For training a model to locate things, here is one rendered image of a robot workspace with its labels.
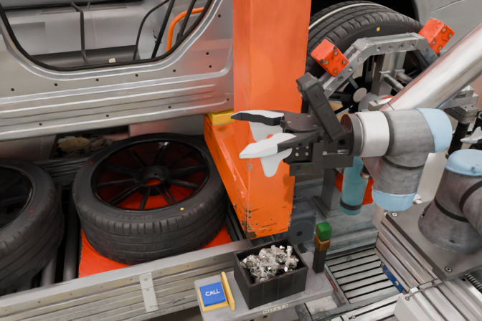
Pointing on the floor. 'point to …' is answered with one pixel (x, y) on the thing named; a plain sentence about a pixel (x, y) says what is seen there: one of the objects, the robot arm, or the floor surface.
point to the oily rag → (100, 145)
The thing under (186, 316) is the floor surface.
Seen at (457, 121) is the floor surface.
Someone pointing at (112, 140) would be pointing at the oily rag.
